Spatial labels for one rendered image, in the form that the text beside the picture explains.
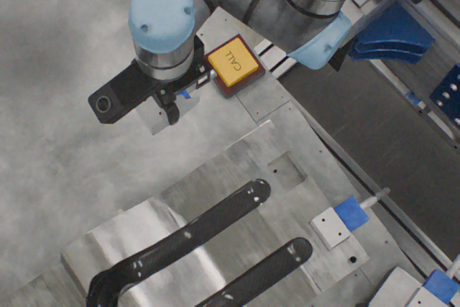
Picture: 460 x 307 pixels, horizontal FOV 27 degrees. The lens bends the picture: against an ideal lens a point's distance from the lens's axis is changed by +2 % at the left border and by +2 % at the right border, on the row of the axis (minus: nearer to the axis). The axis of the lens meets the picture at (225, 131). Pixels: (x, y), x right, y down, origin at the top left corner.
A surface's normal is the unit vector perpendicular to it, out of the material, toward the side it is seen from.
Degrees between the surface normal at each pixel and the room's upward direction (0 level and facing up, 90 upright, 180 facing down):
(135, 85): 28
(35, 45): 0
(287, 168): 0
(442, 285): 0
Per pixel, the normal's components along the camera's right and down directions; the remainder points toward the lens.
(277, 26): -0.51, 0.43
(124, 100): -0.38, 0.00
